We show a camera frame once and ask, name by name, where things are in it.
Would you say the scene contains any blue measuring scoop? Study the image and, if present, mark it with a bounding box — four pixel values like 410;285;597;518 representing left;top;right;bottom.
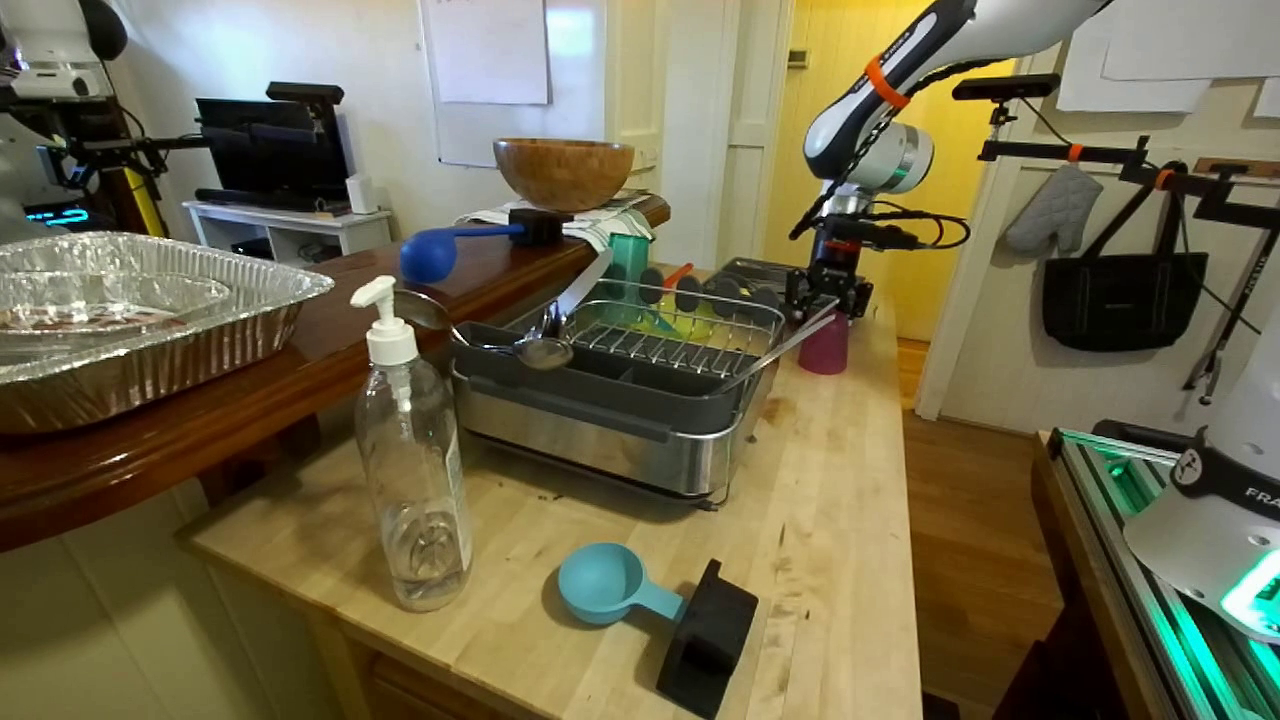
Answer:
554;542;692;631

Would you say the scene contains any aluminium foil tray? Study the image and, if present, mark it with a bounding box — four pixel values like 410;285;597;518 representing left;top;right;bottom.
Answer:
0;228;340;440

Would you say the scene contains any white side table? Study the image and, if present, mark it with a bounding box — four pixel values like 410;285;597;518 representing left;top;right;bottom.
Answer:
182;197;402;265

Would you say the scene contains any black hanging bag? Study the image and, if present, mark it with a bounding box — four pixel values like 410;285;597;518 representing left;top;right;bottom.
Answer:
1039;175;1212;355

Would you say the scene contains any teal plastic cup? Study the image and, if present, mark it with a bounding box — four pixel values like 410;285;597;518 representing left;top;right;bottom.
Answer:
605;231;658;292

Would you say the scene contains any metal robot base platform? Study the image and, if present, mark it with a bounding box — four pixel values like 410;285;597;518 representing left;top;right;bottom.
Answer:
1044;424;1280;720

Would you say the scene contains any yellow-green plastic plate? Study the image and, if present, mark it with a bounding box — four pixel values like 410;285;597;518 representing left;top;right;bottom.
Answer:
611;302;774;360

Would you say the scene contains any grey cutlery tray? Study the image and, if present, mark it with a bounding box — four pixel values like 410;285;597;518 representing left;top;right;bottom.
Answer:
705;258;866;333

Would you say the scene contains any steel spoon in rack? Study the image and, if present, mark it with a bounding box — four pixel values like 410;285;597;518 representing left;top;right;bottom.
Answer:
515;258;611;376

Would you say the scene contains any black cable bundle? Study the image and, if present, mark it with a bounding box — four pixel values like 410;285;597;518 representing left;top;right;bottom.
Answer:
861;197;976;258

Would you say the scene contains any white wall board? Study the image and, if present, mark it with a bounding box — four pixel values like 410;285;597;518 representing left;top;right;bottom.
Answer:
418;0;556;114

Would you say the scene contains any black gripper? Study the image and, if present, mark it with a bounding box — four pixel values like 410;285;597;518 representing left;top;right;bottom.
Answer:
789;217;875;323

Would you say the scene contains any black box device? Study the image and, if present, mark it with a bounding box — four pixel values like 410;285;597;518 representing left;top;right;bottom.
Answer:
191;80;361;217

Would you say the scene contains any background robot equipment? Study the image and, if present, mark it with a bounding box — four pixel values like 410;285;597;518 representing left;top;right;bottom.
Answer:
0;0;182;241

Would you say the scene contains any clear soap dispenser bottle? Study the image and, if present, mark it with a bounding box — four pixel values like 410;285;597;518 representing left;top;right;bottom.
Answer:
349;273;479;617

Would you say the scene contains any purple plastic cup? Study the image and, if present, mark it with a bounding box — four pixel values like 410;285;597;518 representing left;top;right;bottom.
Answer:
798;308;856;379

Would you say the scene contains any black camera on clamp arm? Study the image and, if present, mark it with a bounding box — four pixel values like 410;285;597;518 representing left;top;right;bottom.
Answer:
948;74;1280;231

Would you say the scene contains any dark wooden counter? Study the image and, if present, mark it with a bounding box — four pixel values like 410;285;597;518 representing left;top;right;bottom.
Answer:
0;193;677;559

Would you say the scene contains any grey oven mitt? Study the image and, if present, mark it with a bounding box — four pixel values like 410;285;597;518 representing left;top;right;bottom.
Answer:
1000;159;1108;265

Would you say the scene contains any wooden bowl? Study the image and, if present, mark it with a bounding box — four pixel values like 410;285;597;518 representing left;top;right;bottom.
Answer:
492;138;641;221

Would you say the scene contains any black plastic block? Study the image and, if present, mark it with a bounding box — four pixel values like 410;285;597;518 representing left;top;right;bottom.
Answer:
654;555;764;720

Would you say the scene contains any steel dish drying rack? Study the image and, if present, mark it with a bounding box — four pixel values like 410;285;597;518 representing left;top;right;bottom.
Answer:
443;273;846;511

